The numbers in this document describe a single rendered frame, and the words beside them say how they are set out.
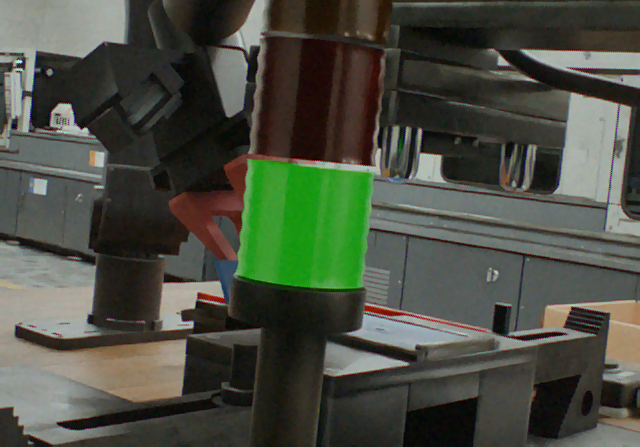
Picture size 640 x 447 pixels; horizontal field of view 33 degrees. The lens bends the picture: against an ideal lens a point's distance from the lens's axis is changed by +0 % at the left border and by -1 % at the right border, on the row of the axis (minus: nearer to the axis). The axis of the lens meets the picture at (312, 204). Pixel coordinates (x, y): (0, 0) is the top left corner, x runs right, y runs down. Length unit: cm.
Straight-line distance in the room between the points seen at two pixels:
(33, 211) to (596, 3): 884
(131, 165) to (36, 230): 828
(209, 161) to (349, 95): 38
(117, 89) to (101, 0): 1160
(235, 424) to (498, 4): 23
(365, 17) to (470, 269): 571
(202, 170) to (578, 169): 506
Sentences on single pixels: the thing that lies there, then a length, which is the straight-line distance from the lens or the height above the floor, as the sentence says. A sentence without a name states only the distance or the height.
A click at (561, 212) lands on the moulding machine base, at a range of 570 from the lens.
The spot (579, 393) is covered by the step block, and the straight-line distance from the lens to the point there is 82.
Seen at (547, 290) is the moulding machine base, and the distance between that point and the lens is 574.
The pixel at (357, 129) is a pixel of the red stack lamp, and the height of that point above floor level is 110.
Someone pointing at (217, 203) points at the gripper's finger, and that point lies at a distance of 70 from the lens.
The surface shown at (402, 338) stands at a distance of 61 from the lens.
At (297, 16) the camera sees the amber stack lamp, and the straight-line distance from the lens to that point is 30.
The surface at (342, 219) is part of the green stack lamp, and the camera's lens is 30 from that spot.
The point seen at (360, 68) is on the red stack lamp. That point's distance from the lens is 30.
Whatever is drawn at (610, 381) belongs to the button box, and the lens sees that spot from 91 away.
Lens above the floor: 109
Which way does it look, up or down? 3 degrees down
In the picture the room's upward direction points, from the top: 6 degrees clockwise
